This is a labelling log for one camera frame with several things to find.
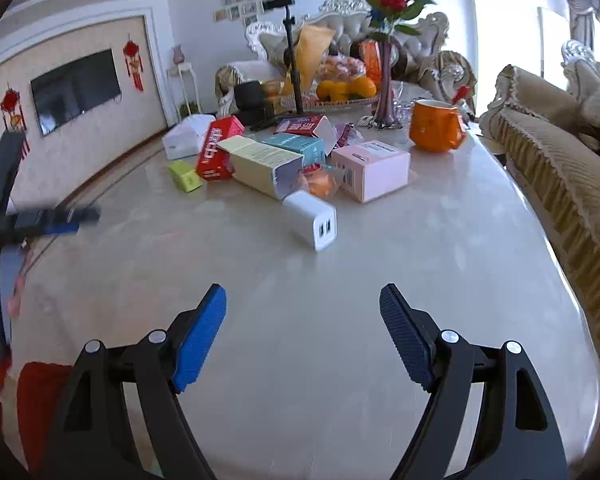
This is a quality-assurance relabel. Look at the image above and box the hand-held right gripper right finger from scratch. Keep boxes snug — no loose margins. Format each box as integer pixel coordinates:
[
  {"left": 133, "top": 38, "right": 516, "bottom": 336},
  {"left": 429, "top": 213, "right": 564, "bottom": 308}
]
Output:
[{"left": 379, "top": 283, "right": 571, "bottom": 480}]

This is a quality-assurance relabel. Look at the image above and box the black phone tripod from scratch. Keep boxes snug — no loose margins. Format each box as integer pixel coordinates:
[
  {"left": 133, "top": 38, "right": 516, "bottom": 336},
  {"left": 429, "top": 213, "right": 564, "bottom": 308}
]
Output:
[{"left": 262, "top": 0, "right": 306, "bottom": 116}]

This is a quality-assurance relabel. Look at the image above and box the purple glass vase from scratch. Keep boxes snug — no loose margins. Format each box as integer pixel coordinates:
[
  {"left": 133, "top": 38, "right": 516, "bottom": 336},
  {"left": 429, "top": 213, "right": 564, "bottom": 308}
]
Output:
[{"left": 372, "top": 40, "right": 406, "bottom": 131}]

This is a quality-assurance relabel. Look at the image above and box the red hanging knot ornament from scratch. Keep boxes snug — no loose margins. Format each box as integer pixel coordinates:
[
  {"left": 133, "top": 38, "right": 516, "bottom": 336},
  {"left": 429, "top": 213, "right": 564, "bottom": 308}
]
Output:
[
  {"left": 0, "top": 89, "right": 31, "bottom": 156},
  {"left": 122, "top": 35, "right": 146, "bottom": 92}
]

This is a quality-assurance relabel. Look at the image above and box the teal box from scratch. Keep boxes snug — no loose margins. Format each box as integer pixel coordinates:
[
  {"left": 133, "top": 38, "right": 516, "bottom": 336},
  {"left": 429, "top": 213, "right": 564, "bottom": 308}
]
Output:
[{"left": 261, "top": 132, "right": 326, "bottom": 166}]

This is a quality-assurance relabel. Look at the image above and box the black cylinder speaker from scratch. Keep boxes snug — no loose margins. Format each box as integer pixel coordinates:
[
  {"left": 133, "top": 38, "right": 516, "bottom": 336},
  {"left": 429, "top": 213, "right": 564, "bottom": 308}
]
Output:
[{"left": 234, "top": 81, "right": 276, "bottom": 126}]

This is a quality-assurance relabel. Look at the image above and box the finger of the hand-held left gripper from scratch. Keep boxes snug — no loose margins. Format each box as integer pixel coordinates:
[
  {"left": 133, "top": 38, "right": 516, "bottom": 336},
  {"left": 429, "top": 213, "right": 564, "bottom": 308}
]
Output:
[
  {"left": 0, "top": 206, "right": 102, "bottom": 252},
  {"left": 0, "top": 131, "right": 28, "bottom": 221}
]

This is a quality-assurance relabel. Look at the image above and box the window curtain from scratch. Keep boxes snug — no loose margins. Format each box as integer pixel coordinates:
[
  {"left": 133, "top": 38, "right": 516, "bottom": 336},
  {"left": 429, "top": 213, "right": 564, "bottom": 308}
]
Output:
[{"left": 567, "top": 0, "right": 600, "bottom": 56}]

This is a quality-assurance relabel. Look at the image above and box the fruit tray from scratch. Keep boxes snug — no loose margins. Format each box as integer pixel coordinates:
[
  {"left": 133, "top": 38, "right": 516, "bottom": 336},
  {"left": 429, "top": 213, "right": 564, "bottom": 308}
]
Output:
[{"left": 280, "top": 87, "right": 381, "bottom": 112}]

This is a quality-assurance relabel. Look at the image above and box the yellow paper bag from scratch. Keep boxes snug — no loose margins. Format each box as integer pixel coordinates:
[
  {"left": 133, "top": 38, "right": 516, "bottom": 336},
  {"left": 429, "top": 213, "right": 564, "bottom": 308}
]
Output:
[{"left": 295, "top": 25, "right": 337, "bottom": 91}]

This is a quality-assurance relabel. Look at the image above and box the white plant stand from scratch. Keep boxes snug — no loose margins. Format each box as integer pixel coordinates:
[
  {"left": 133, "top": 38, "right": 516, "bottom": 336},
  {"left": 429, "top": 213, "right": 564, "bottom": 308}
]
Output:
[{"left": 167, "top": 62, "right": 201, "bottom": 118}]

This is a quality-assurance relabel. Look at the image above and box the pink box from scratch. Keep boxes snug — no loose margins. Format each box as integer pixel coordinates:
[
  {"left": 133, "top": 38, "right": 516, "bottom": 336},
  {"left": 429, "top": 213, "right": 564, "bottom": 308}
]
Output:
[{"left": 331, "top": 140, "right": 412, "bottom": 204}]

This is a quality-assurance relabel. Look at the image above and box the ornate white table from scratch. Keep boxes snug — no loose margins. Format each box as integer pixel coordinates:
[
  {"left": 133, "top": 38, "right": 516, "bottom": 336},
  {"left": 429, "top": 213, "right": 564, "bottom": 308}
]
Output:
[{"left": 10, "top": 80, "right": 600, "bottom": 480}]

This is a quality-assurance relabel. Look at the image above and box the small yellow green box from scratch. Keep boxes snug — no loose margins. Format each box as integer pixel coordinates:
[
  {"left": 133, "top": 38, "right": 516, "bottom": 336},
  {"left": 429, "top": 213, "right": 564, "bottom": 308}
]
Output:
[{"left": 167, "top": 160, "right": 203, "bottom": 192}]

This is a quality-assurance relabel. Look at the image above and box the red and white box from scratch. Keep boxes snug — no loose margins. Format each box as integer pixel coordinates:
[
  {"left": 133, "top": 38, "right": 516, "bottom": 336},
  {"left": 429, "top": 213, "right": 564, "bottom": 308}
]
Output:
[{"left": 275, "top": 114, "right": 338, "bottom": 143}]

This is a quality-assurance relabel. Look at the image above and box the pale yellow long box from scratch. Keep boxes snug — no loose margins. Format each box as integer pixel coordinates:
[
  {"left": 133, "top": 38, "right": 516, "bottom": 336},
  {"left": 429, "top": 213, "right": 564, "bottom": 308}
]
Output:
[{"left": 216, "top": 135, "right": 305, "bottom": 201}]

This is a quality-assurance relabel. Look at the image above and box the orange mug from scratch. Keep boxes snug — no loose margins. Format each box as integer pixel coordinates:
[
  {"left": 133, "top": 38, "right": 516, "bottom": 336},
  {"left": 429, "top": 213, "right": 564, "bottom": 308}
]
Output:
[{"left": 409, "top": 99, "right": 467, "bottom": 153}]

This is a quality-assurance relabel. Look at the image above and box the plain white box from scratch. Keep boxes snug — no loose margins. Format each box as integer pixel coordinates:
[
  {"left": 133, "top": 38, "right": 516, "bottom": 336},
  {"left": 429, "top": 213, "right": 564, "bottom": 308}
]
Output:
[{"left": 162, "top": 114, "right": 216, "bottom": 161}]

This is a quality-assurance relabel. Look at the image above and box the black television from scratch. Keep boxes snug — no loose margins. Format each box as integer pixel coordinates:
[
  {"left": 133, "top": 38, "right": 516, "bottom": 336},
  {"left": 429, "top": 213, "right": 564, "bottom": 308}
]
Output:
[{"left": 30, "top": 49, "right": 122, "bottom": 136}]

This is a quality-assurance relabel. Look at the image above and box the orange in plastic wrap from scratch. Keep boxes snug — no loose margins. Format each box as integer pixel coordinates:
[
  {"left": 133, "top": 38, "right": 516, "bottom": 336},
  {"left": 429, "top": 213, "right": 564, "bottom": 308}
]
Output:
[{"left": 300, "top": 165, "right": 343, "bottom": 198}]

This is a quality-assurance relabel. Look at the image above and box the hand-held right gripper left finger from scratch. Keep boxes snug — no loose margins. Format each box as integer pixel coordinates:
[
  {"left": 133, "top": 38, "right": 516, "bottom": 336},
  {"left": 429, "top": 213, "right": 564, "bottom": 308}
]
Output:
[{"left": 40, "top": 284, "right": 227, "bottom": 480}]

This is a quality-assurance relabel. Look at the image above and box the white box with two holes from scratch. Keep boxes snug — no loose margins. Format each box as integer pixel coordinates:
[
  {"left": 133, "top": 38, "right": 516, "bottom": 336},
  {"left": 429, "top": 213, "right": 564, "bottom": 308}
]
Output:
[{"left": 282, "top": 190, "right": 338, "bottom": 252}]

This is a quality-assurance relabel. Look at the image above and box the beige covered sofa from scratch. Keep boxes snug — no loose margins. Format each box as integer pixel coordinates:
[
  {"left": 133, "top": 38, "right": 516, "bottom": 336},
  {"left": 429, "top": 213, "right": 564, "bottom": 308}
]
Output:
[{"left": 480, "top": 39, "right": 600, "bottom": 411}]

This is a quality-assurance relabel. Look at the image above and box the beige covered chair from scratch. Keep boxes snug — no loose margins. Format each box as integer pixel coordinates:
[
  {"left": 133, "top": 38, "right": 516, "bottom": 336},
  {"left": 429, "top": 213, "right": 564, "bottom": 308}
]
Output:
[{"left": 417, "top": 50, "right": 478, "bottom": 111}]

